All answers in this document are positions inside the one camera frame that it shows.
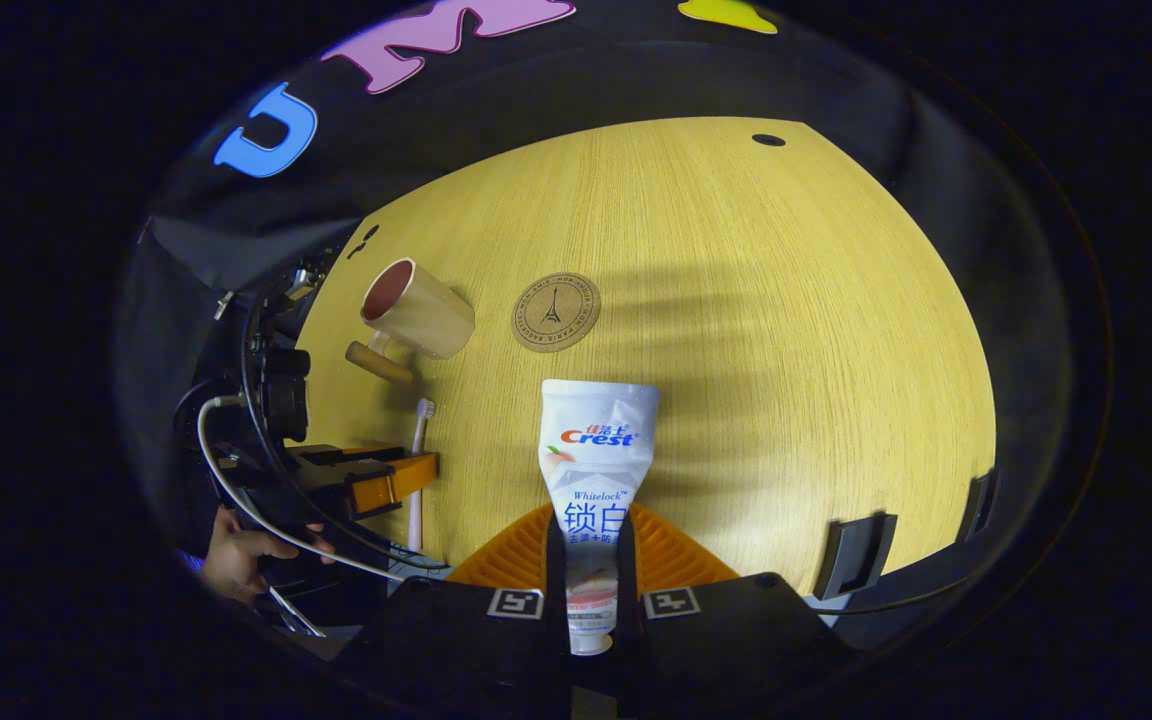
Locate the wooden desktop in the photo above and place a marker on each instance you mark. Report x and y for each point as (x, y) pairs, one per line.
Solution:
(786, 350)

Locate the black table clamp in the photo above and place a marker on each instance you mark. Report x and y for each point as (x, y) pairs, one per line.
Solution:
(978, 505)
(854, 555)

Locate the round cork coaster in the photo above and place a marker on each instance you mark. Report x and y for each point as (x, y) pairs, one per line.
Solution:
(556, 312)

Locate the black backdrop cloth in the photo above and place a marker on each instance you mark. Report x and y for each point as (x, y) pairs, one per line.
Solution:
(536, 80)

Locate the white toothbrush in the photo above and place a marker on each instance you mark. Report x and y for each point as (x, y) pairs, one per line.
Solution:
(420, 430)

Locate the white toothpaste tube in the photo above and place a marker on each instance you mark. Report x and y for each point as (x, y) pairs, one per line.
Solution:
(596, 450)

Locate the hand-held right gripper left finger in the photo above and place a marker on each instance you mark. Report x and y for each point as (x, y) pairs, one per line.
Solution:
(466, 650)

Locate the black round desk grommet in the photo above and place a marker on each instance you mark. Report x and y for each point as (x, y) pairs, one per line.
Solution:
(768, 140)

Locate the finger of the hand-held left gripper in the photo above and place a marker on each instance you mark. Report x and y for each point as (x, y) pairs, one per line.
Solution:
(346, 455)
(391, 485)

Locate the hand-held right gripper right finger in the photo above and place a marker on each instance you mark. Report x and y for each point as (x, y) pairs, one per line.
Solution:
(726, 650)

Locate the small black desk fitting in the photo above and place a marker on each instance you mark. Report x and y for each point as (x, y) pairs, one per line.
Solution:
(366, 238)

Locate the silver cloth clip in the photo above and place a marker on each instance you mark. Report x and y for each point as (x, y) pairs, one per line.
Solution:
(224, 303)

